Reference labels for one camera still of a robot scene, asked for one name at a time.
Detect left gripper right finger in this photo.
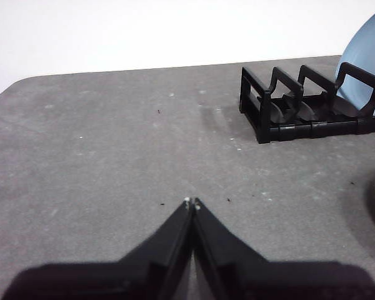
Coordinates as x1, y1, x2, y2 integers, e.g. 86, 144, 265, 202
192, 196, 375, 300

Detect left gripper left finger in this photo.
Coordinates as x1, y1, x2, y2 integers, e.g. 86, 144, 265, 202
9, 196, 194, 300

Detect black plate rack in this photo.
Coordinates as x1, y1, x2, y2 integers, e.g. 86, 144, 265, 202
239, 61, 375, 144

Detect blue plate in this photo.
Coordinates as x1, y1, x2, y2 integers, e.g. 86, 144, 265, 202
335, 6, 375, 119

